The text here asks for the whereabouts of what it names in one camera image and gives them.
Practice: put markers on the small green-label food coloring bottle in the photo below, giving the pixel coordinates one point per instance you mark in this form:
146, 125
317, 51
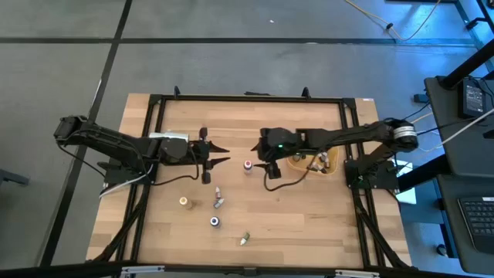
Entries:
245, 238

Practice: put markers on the black pole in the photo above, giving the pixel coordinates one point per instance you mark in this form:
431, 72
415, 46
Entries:
467, 67

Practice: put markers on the large pink food coloring bottle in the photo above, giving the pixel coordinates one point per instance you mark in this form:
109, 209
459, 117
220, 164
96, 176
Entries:
248, 166

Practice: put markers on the yellow plastic bin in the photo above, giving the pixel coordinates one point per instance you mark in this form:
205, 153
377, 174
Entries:
295, 166

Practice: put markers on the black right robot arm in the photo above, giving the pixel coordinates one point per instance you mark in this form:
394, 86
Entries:
347, 133

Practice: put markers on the large orange food coloring bottle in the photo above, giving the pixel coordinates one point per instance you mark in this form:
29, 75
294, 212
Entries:
183, 201

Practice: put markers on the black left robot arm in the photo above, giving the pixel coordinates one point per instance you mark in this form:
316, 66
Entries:
108, 139

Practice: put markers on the dark floor box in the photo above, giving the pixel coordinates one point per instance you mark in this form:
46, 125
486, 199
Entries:
420, 98

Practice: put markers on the black table leg frame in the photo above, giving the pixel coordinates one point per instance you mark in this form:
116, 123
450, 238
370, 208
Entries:
472, 24

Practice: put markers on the large blue food coloring bottle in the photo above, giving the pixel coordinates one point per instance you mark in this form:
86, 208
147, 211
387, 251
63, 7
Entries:
215, 221

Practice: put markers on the black rig beam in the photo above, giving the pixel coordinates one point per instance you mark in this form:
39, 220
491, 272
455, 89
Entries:
58, 270

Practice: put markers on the white label sticker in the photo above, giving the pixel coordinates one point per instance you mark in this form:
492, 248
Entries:
367, 99

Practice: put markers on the black keyboard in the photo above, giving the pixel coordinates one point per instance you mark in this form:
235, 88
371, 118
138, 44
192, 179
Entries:
480, 220

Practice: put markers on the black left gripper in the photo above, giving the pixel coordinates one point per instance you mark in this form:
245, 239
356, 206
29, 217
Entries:
173, 150

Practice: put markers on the white box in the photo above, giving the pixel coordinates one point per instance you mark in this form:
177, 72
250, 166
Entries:
173, 136

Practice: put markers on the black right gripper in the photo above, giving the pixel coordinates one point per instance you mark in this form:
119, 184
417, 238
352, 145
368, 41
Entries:
279, 143

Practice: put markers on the black desk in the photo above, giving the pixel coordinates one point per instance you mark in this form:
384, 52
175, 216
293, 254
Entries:
463, 162

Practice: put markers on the dark chair base leg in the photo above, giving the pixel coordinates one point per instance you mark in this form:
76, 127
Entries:
11, 177

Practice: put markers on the black power brick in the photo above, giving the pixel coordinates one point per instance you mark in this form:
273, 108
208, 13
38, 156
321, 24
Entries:
472, 98

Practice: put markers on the silver metal bracket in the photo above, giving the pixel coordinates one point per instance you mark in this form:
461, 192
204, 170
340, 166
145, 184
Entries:
357, 273
143, 269

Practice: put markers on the black aluminium table frame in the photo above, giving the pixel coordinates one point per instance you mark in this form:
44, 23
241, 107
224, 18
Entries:
251, 99

